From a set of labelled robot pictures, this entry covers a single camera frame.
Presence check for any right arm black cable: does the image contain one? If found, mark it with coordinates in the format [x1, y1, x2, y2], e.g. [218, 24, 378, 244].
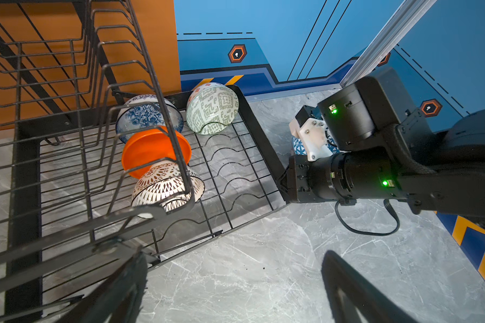
[333, 197, 401, 237]

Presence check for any green patterned bowl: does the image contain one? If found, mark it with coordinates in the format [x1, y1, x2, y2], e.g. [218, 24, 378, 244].
[186, 82, 239, 135]

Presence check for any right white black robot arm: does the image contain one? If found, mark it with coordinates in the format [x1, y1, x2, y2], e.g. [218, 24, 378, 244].
[277, 68, 485, 229]

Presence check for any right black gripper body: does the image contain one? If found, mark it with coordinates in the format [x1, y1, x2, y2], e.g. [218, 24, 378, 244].
[280, 151, 392, 204]

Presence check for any plain orange bowl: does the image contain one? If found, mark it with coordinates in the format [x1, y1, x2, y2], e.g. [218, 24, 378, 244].
[121, 129, 176, 179]

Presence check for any dark blue patterned bowl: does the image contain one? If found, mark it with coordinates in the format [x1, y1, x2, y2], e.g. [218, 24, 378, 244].
[292, 135, 340, 156]

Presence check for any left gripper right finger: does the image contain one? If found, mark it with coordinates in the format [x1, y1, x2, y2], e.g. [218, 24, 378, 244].
[321, 250, 416, 322]

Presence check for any white brown striped bowl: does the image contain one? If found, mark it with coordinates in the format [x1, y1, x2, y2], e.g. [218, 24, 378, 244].
[131, 161, 191, 211]

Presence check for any black wire dish rack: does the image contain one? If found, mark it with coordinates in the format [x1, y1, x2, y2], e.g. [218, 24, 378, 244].
[0, 1, 286, 322]

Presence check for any blue floral bowl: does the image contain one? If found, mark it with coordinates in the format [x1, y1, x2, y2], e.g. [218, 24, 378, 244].
[115, 94, 184, 144]

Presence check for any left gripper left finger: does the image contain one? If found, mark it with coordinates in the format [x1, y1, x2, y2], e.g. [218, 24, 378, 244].
[58, 252, 148, 322]

